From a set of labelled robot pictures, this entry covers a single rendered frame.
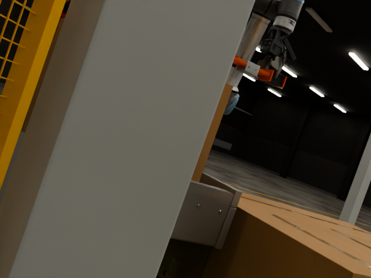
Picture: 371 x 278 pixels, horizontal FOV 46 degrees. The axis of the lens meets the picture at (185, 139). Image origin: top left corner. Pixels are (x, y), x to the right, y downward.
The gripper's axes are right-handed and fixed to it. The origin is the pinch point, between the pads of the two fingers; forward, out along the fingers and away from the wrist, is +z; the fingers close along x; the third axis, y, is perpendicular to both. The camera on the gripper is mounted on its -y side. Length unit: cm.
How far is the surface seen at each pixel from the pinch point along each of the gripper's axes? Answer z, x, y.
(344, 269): 54, 78, 14
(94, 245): 48, 111, 97
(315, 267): 58, 69, 14
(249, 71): 2.8, 3.6, 13.1
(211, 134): 32, 21, 32
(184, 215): 60, 36, 40
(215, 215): 57, 36, 28
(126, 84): 31, 111, 100
